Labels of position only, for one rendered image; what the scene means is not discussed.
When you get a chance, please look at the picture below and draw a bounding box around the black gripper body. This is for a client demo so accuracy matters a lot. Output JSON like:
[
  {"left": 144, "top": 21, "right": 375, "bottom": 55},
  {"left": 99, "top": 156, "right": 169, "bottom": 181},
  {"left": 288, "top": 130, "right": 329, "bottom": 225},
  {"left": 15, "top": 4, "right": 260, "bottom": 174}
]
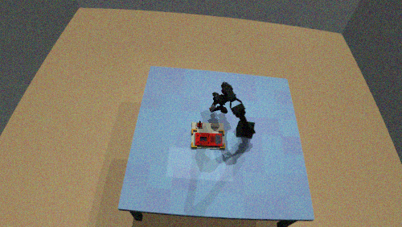
[{"left": 212, "top": 92, "right": 229, "bottom": 114}]

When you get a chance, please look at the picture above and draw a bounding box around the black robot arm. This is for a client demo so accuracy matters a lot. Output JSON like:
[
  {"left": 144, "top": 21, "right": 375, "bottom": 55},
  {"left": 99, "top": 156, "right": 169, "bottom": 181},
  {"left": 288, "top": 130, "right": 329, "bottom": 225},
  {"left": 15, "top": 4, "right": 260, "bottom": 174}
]
[{"left": 213, "top": 82, "right": 255, "bottom": 138}]

